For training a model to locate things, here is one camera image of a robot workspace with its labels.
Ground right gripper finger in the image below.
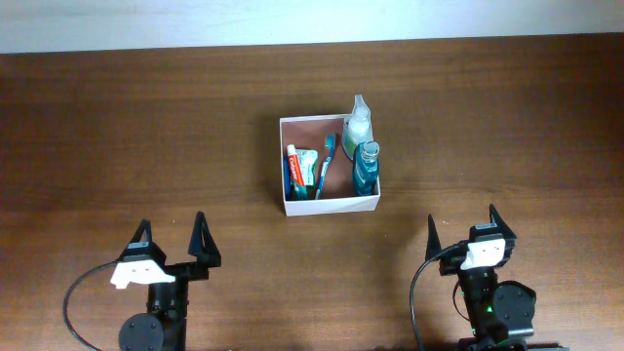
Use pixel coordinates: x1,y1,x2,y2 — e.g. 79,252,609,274
425,214,443,261
488,204,517,266

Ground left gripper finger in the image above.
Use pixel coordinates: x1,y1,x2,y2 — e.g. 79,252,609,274
130,219,152,244
187,212,221,268

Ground teal mouthwash bottle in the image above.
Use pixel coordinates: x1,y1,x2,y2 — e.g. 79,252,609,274
352,141,380,196

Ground red green toothpaste tube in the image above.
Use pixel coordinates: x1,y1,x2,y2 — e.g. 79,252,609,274
287,144,308,201

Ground green white soap packet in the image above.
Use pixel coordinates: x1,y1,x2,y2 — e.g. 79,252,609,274
296,149,319,187

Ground purple foam soap bottle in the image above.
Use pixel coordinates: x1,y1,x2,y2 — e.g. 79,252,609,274
342,95,373,160

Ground blue white toothbrush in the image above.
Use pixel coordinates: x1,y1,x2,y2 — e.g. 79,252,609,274
315,134,336,200

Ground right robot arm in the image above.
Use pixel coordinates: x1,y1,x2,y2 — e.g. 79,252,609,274
425,206,536,351

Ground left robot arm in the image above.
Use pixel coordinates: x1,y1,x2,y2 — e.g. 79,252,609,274
110,212,221,351

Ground pink cardboard box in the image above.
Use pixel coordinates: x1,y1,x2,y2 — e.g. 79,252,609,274
279,114,381,216

